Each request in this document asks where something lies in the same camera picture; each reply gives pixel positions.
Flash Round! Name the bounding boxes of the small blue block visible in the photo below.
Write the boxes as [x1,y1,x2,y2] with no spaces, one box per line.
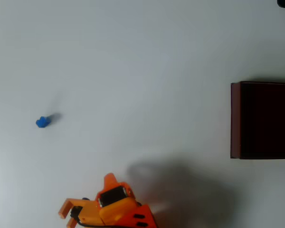
[35,115,52,129]

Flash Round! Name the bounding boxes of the dark brown box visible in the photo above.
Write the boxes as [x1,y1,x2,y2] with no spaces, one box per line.
[230,81,285,160]

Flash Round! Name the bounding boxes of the orange camera mount bracket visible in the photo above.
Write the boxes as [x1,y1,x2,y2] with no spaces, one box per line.
[58,198,105,228]

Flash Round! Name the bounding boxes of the black cable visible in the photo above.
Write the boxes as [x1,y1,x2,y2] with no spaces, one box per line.
[75,217,114,228]

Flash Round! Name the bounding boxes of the small black camera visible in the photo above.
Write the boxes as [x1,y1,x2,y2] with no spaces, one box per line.
[70,205,83,219]

